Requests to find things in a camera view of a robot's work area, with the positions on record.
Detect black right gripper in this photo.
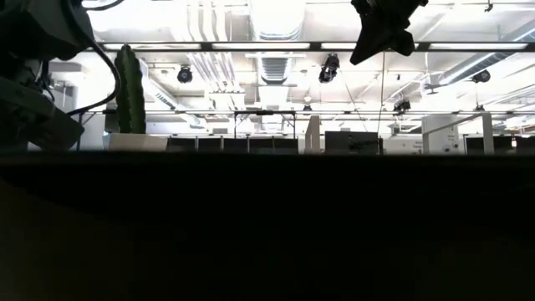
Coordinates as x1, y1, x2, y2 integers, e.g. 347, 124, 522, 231
349, 0, 431, 67

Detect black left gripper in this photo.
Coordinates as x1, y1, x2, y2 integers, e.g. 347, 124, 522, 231
0, 62, 85, 154

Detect dark grey monitor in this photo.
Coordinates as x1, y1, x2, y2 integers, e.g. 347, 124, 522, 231
324, 130, 382, 156

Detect white perforated metal rack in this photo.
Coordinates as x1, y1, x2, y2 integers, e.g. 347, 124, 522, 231
303, 110, 495, 156

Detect white hexagonal plant pot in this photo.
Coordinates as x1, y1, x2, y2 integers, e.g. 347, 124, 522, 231
102, 132, 169, 152

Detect green cactus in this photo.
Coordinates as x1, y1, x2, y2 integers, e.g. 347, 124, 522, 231
114, 43, 147, 135

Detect white cabinet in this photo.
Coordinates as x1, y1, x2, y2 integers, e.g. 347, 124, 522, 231
420, 115, 461, 156

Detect black partition panels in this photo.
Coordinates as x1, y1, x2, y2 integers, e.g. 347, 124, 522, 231
166, 136, 300, 155
464, 135, 535, 156

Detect black overhead light bar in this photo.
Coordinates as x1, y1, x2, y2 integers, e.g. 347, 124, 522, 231
83, 40, 535, 54

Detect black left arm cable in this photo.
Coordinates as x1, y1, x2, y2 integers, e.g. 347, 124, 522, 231
65, 39, 122, 117

